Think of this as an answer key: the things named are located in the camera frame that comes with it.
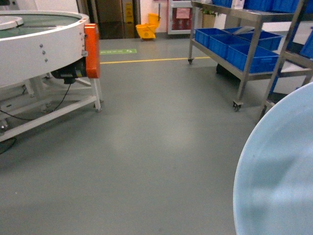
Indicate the yellow mop bucket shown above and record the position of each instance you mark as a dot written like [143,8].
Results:
[147,31]

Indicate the white round conveyor table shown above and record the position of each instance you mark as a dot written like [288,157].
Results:
[32,45]

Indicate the black motor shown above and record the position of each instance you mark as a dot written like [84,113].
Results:
[70,72]

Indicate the steel shelf cart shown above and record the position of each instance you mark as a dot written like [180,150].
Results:
[248,63]

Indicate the orange motor cover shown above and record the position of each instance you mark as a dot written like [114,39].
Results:
[92,47]

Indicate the light blue oval tray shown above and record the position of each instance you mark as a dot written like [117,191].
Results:
[273,185]

